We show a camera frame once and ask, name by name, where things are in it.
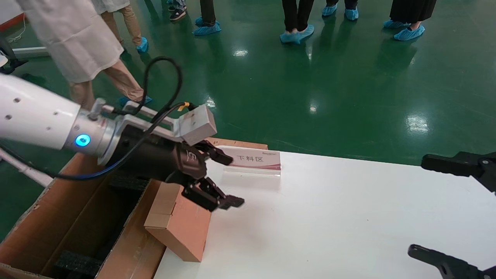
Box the black camera cable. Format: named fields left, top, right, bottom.
left=0, top=102, right=194, bottom=182

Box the black floor stand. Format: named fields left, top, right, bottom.
left=0, top=37, right=29, bottom=75

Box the person in blue jeans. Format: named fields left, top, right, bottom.
left=167, top=0, right=188, bottom=21

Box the person in black trousers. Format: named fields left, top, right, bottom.
left=280, top=0, right=315, bottom=44
left=322, top=0, right=359, bottom=21
left=194, top=0, right=222, bottom=36

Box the large open cardboard box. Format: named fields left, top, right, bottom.
left=0, top=152, right=168, bottom=279

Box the white pink table sign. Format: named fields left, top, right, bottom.
left=219, top=145, right=282, bottom=179

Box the small cardboard box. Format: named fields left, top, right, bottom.
left=144, top=181, right=212, bottom=263

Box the person in white coat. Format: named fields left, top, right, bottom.
left=15, top=0, right=152, bottom=111
left=92, top=0, right=150, bottom=54

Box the grey floor base bar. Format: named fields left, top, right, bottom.
left=12, top=46, right=49, bottom=59

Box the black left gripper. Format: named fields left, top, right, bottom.
left=107, top=125, right=245, bottom=212

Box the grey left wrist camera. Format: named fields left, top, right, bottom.
left=123, top=102, right=217, bottom=146

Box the black foam block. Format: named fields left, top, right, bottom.
left=108, top=170, right=151, bottom=193
left=53, top=250, right=104, bottom=278

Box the black looped cable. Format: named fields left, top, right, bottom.
left=112, top=56, right=183, bottom=124

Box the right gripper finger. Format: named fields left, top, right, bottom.
left=421, top=152, right=496, bottom=193
left=408, top=244, right=496, bottom=279

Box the person in black skirt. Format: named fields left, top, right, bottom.
left=384, top=0, right=437, bottom=41

